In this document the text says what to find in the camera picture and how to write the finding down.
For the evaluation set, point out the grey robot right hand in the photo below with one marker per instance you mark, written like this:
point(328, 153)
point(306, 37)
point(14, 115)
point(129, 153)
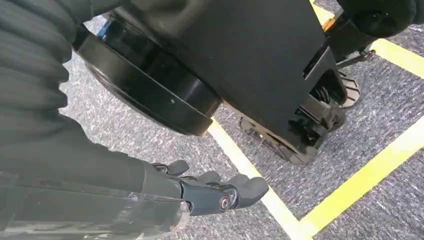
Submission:
point(99, 179)

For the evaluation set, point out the robot right arm ribbed sleeve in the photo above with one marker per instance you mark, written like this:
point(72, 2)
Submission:
point(30, 59)

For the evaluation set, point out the black robot right leg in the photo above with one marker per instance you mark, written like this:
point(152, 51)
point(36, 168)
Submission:
point(232, 66)

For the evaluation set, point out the black robot leg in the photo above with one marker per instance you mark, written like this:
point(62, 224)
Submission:
point(232, 66)
point(374, 16)

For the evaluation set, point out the yellow floor tape outline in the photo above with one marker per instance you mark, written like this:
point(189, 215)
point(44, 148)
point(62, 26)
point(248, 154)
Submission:
point(364, 175)

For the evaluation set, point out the black robot left leg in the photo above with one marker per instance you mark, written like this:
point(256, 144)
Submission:
point(374, 16)

